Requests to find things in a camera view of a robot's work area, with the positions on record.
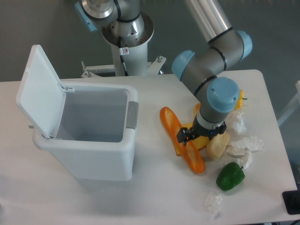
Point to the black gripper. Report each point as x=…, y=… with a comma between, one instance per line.
x=185, y=134

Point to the long orange baguette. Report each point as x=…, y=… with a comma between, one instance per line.
x=187, y=150

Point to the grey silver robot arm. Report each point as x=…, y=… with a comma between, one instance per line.
x=199, y=73

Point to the pale oval bread loaf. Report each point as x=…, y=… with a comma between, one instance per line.
x=216, y=147

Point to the knotted round bread roll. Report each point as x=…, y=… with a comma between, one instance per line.
x=196, y=109

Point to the yellow toast slice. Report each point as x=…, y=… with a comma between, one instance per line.
x=200, y=142

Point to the crumpled white tissue upper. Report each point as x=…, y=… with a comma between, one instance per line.
x=235, y=122

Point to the crumpled white tissue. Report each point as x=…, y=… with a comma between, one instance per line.
x=212, y=203
x=242, y=150
x=235, y=122

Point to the crumpled white tissue middle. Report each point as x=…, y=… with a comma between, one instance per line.
x=242, y=150

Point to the yellow bell pepper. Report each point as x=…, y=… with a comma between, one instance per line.
x=239, y=102

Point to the green bell pepper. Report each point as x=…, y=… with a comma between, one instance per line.
x=230, y=176

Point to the crumpled white tissue lower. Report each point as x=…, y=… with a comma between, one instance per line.
x=212, y=203

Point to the white trash bin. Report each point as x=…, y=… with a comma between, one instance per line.
x=95, y=135

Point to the black device at edge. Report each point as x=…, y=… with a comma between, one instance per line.
x=292, y=201

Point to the white bin lid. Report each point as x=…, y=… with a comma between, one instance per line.
x=41, y=95

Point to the white frame at right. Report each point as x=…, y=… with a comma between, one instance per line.
x=291, y=106

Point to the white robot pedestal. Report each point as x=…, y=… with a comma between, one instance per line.
x=129, y=47

